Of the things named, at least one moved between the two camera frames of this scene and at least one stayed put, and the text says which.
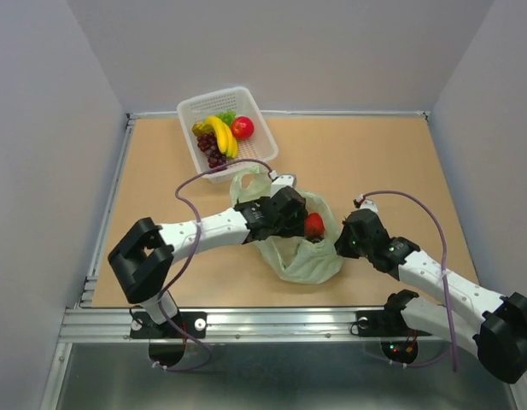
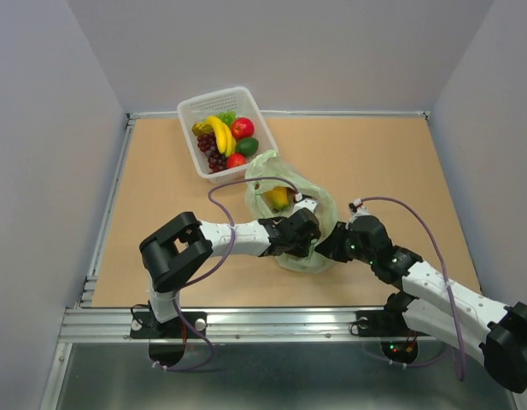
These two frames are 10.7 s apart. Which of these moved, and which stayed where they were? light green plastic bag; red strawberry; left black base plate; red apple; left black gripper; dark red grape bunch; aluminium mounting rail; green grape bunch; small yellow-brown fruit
Moved: light green plastic bag; red strawberry; left black gripper
Stayed: left black base plate; aluminium mounting rail; red apple; green grape bunch; dark red grape bunch; small yellow-brown fruit
